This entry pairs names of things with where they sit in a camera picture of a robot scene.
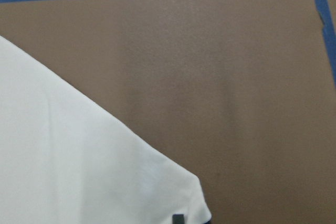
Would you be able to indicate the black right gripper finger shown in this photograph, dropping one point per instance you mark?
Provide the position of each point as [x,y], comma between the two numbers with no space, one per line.
[178,219]

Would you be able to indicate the white long-sleeve printed shirt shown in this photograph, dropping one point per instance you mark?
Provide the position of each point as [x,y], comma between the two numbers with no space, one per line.
[64,159]

